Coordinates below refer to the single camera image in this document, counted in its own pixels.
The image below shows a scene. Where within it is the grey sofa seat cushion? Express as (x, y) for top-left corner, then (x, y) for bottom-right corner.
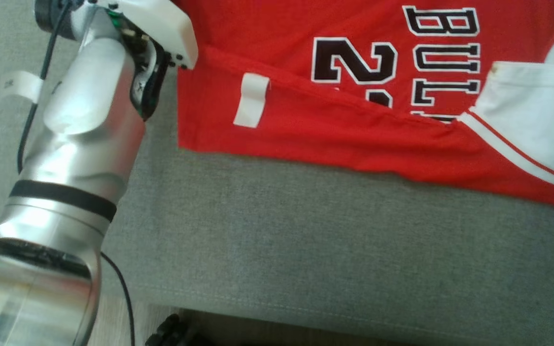
(0, 0), (554, 346)

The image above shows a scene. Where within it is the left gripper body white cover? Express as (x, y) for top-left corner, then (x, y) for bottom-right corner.
(108, 0), (199, 121)

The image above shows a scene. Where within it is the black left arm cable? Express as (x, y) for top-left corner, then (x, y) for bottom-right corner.
(16, 0), (136, 346)

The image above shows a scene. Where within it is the red and white basketball jersey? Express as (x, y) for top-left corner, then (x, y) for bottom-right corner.
(170, 0), (554, 214)

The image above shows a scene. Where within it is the white cable tag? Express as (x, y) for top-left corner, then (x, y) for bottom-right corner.
(0, 71), (44, 103)

